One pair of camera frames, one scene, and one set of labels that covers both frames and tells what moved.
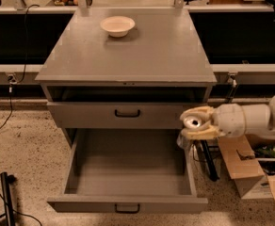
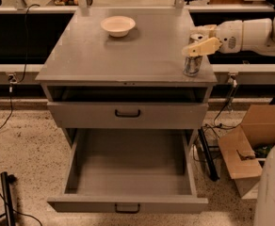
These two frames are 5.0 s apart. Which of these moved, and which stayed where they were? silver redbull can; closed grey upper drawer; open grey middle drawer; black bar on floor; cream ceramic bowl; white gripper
Moved: white gripper; silver redbull can
Stayed: closed grey upper drawer; cream ceramic bowl; black bar on floor; open grey middle drawer
